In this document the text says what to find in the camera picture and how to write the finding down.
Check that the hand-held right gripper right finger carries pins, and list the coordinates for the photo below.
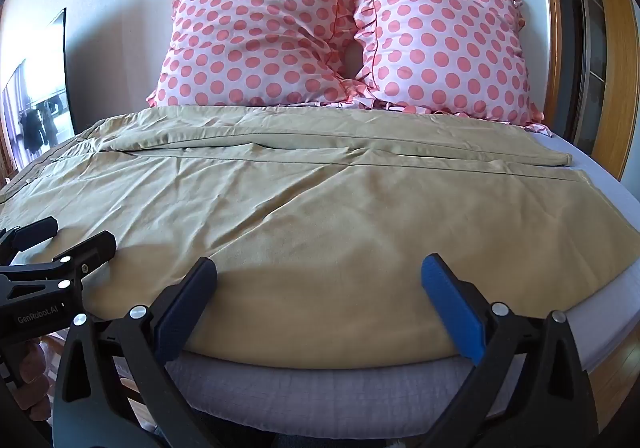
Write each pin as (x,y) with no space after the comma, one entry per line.
(450,308)

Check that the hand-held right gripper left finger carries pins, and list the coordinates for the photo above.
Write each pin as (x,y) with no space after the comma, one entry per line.
(186,308)

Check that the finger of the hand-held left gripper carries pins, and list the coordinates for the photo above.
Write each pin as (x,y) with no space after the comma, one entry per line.
(35,230)
(90,248)

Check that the khaki pants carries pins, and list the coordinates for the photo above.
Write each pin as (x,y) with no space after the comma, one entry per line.
(300,228)

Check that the person's left hand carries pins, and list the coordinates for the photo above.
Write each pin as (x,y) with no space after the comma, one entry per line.
(33,378)

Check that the bed with grey sheet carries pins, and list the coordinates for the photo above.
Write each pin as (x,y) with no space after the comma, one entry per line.
(320,378)

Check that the pink polka dot pillow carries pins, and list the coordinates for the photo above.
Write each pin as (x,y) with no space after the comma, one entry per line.
(440,48)
(260,38)

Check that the wall television screen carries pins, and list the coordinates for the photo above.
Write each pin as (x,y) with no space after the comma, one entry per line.
(35,103)

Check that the wooden door frame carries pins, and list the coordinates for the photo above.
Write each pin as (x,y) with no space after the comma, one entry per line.
(505,18)

